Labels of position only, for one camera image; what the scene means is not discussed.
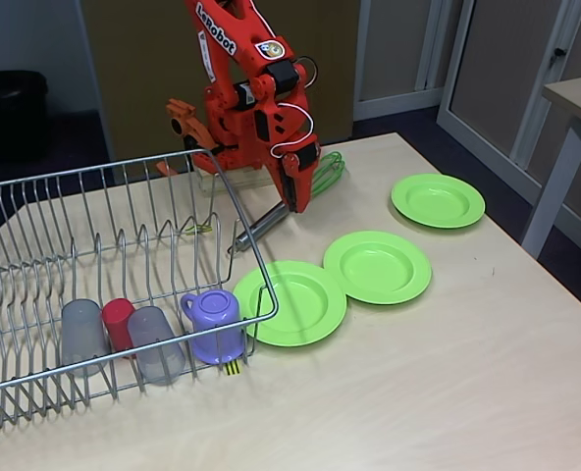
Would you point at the brown cork board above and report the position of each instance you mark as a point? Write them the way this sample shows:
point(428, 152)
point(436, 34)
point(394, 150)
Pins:
point(334, 73)

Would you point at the green yellow twist tie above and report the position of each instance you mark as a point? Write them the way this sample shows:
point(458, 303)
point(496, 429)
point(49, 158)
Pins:
point(199, 229)

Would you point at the beige desk with grey leg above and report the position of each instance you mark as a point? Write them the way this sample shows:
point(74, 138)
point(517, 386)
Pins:
point(580, 98)

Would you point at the yellow black striped tape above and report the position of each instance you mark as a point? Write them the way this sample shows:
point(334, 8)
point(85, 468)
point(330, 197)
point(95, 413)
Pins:
point(233, 369)

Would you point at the orange plastic clamp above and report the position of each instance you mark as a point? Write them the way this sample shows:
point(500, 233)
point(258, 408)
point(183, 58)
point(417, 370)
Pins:
point(192, 127)

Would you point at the black trash bin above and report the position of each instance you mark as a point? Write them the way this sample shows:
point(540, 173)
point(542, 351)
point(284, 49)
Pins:
point(11, 113)

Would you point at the red plastic cup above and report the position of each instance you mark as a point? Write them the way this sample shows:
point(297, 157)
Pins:
point(119, 319)

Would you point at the red robot arm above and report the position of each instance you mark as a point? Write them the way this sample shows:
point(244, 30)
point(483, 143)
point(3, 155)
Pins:
point(251, 29)

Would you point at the green plastic plate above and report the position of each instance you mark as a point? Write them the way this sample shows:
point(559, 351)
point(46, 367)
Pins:
point(438, 200)
point(300, 304)
point(377, 268)

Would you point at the grey translucent plastic cup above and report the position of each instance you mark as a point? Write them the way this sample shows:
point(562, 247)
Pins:
point(82, 333)
point(155, 346)

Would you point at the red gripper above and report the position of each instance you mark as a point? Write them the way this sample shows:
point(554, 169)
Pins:
point(291, 178)

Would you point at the black cabinet key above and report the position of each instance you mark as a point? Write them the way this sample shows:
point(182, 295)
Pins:
point(559, 51)

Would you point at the wooden base block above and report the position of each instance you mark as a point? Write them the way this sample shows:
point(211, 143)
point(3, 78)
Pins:
point(251, 179)

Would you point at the purple plastic mug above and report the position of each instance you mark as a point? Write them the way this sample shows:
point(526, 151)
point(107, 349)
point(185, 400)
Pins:
point(217, 319)

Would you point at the white framed cabinet with lock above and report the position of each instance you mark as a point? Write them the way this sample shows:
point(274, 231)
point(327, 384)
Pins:
point(506, 59)

